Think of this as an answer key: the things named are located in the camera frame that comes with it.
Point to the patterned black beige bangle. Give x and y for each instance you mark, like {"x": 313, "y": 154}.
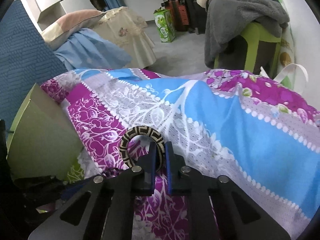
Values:
{"x": 130, "y": 136}

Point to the grey fleece blanket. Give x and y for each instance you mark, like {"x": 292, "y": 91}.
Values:
{"x": 240, "y": 12}

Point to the colourful floral blanket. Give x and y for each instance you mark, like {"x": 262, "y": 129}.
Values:
{"x": 212, "y": 120}

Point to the green plastic stool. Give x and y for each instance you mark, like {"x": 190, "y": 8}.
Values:
{"x": 255, "y": 37}

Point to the red suitcase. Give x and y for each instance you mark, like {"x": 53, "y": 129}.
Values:
{"x": 177, "y": 15}

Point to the green cardboard box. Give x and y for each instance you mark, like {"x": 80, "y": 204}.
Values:
{"x": 165, "y": 27}
{"x": 37, "y": 135}

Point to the floral wall cloth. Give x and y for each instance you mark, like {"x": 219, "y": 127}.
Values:
{"x": 285, "y": 42}

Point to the black suitcase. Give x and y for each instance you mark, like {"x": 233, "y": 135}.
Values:
{"x": 197, "y": 15}

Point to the light blue bed skirt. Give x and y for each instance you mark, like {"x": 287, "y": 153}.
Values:
{"x": 92, "y": 50}

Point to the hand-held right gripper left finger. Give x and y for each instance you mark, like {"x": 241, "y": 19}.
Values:
{"x": 149, "y": 175}

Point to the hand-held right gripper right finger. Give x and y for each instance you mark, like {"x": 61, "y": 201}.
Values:
{"x": 171, "y": 170}

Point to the pink pillow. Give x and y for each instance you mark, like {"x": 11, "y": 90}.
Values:
{"x": 72, "y": 22}

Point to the beige embroidered tablecloth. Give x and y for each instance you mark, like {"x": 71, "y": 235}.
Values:
{"x": 127, "y": 35}

